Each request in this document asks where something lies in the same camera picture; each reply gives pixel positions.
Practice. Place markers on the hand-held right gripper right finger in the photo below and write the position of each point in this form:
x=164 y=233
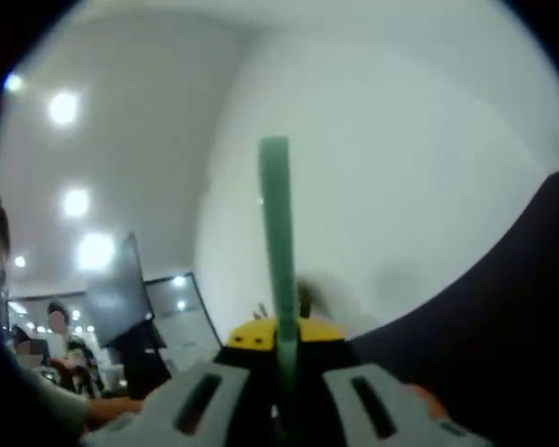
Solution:
x=349 y=410

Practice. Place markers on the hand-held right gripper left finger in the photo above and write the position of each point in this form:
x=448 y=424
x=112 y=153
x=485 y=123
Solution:
x=167 y=414

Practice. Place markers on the green broom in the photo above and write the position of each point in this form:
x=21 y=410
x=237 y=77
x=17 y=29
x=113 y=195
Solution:
x=277 y=233

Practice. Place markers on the framed glass panel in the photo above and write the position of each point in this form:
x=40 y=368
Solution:
x=186 y=326

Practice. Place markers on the dark monitor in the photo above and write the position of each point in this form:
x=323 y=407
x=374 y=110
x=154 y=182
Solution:
x=116 y=298

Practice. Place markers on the person's right hand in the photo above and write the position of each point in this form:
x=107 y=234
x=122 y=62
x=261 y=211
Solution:
x=426 y=400

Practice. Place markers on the round ceiling light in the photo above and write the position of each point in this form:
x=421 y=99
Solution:
x=76 y=202
x=95 y=250
x=13 y=83
x=63 y=108

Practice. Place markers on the black monitor stand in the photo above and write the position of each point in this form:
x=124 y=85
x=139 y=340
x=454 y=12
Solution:
x=142 y=363

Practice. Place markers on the black tabletop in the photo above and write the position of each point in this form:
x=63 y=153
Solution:
x=494 y=302

